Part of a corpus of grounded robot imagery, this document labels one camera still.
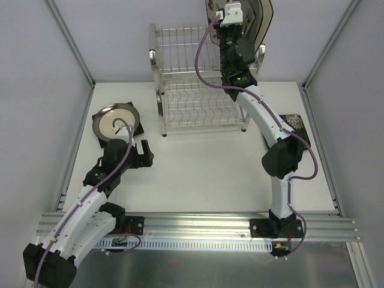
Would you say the white square plate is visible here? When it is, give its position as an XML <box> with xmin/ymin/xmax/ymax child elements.
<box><xmin>258</xmin><ymin>0</ymin><xmax>274</xmax><ymax>43</ymax></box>
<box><xmin>253</xmin><ymin>0</ymin><xmax>263</xmax><ymax>38</ymax></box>

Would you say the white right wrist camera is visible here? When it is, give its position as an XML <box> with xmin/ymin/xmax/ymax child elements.
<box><xmin>215</xmin><ymin>1</ymin><xmax>243</xmax><ymax>28</ymax></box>

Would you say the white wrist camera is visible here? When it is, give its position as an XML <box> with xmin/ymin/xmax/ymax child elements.
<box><xmin>215</xmin><ymin>1</ymin><xmax>243</xmax><ymax>28</ymax></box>
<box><xmin>112</xmin><ymin>125</ymin><xmax>130</xmax><ymax>142</ymax></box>

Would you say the colourful flower plate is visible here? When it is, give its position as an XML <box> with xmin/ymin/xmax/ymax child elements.
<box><xmin>241</xmin><ymin>0</ymin><xmax>256</xmax><ymax>36</ymax></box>
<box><xmin>205</xmin><ymin>0</ymin><xmax>229</xmax><ymax>47</ymax></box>

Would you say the aluminium rail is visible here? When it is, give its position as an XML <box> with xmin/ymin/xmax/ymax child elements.
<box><xmin>35</xmin><ymin>211</ymin><xmax>359</xmax><ymax>242</ymax></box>

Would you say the black square plate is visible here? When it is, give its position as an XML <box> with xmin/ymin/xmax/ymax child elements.
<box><xmin>91</xmin><ymin>101</ymin><xmax>145</xmax><ymax>149</ymax></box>

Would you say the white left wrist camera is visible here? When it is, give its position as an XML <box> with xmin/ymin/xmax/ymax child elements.
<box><xmin>112</xmin><ymin>125</ymin><xmax>130</xmax><ymax>142</ymax></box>

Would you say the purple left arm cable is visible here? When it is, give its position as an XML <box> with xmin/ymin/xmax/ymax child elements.
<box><xmin>31</xmin><ymin>117</ymin><xmax>142</xmax><ymax>288</ymax></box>

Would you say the dark floral square plate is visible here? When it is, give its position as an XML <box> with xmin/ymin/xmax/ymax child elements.
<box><xmin>262</xmin><ymin>113</ymin><xmax>310</xmax><ymax>151</ymax></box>

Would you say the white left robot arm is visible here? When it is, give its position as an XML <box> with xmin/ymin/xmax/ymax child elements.
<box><xmin>23</xmin><ymin>139</ymin><xmax>154</xmax><ymax>287</ymax></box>

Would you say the stainless steel dish rack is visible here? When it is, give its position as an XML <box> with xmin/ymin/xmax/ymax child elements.
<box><xmin>149</xmin><ymin>23</ymin><xmax>250</xmax><ymax>137</ymax></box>

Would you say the white slotted cable duct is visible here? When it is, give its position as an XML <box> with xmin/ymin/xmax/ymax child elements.
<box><xmin>94</xmin><ymin>238</ymin><xmax>272</xmax><ymax>253</ymax></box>

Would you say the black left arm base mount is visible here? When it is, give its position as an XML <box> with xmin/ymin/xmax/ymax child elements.
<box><xmin>110</xmin><ymin>215</ymin><xmax>145</xmax><ymax>236</ymax></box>

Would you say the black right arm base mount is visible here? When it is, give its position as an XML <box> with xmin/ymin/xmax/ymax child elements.
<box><xmin>249</xmin><ymin>210</ymin><xmax>304</xmax><ymax>239</ymax></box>

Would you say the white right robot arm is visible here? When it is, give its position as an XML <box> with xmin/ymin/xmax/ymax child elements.
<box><xmin>214</xmin><ymin>25</ymin><xmax>304</xmax><ymax>237</ymax></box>

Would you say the round silver-rimmed plate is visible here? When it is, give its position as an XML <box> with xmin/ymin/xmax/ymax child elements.
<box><xmin>91</xmin><ymin>103</ymin><xmax>141</xmax><ymax>142</ymax></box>

